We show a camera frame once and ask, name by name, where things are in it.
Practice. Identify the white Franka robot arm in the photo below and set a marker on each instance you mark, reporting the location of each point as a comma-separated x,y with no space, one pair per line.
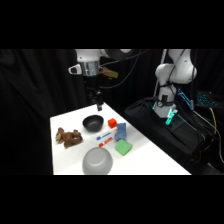
171,71

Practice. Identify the green square sponge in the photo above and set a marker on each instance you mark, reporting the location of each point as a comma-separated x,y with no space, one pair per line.
123,147

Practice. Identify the black bowl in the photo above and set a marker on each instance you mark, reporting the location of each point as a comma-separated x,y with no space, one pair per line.
93,122

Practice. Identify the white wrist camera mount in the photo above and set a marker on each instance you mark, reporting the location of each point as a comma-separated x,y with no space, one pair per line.
75,69

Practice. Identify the black curtain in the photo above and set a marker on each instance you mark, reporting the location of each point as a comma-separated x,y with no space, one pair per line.
33,100

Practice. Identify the red marker pen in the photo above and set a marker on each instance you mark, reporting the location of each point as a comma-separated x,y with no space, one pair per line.
105,142

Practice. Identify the grey bowl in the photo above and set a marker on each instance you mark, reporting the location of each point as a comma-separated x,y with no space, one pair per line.
97,161

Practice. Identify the red cube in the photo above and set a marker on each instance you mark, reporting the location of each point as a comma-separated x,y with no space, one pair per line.
112,123

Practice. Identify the black robot stand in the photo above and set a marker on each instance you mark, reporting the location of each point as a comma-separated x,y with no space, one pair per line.
160,133

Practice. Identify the teal lit device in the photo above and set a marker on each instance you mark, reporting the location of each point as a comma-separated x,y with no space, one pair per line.
206,99

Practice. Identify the brown plush toy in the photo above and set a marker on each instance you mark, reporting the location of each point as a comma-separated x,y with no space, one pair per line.
69,137

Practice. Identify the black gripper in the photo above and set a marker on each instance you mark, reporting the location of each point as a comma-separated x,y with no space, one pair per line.
92,87

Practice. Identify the blue marker pen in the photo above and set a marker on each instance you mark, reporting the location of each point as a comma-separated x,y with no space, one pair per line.
103,135

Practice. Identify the blue cloth toy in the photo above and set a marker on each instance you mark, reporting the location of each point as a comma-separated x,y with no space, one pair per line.
121,131

